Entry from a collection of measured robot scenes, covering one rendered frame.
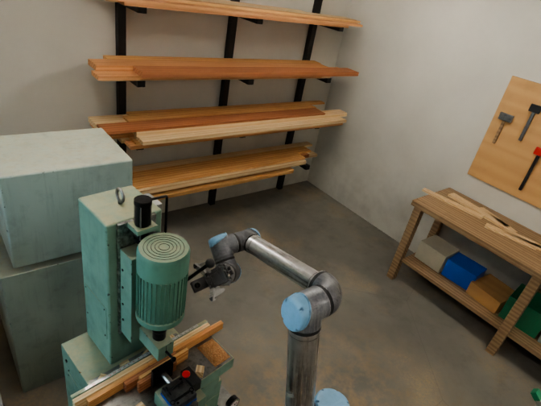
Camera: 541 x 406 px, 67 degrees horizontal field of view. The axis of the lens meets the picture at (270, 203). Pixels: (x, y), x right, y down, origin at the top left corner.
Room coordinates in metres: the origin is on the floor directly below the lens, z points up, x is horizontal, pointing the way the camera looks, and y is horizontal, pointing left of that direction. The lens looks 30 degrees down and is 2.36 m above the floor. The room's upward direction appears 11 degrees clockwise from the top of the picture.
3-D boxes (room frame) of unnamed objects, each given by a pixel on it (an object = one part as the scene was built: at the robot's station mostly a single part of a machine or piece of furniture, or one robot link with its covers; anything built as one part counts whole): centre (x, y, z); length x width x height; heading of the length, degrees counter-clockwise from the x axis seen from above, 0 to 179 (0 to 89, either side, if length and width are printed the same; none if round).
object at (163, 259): (1.08, 0.32, 1.35); 0.18 x 0.18 x 0.31
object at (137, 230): (1.16, 0.43, 1.53); 0.08 x 0.08 x 0.17; 51
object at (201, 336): (1.10, 0.30, 0.92); 0.62 x 0.02 x 0.04; 141
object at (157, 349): (1.09, 0.33, 1.03); 0.14 x 0.07 x 0.09; 51
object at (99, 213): (1.26, 0.55, 1.16); 0.22 x 0.22 x 0.72; 51
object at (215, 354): (1.20, 0.11, 0.91); 0.12 x 0.09 x 0.03; 51
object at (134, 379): (1.03, 0.33, 0.92); 0.23 x 0.02 x 0.04; 141
